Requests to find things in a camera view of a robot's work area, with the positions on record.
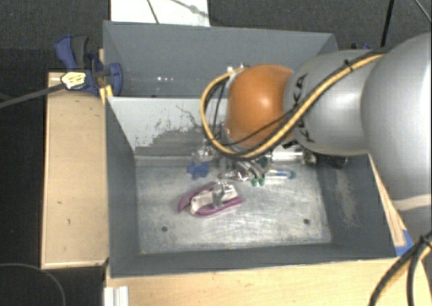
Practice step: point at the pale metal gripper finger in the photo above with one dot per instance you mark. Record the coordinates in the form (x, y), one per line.
(217, 196)
(227, 187)

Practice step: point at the purple and white toy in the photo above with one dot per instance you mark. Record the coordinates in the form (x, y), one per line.
(202, 208)

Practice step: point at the small blue toy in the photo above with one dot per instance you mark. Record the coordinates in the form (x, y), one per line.
(198, 170)

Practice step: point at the grey metal bin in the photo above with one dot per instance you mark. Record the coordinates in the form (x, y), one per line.
(236, 230)

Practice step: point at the small clear shiny thing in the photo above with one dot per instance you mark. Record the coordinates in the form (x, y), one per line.
(204, 154)

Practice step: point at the clear plastic bottle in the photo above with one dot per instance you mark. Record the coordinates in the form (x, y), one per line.
(290, 156)

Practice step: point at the small black thing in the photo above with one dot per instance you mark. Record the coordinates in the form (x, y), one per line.
(334, 162)

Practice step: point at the pale wood flat board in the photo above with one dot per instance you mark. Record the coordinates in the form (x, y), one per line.
(74, 176)

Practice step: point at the black cylinder on white bracket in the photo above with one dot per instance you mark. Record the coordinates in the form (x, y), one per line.
(290, 144)

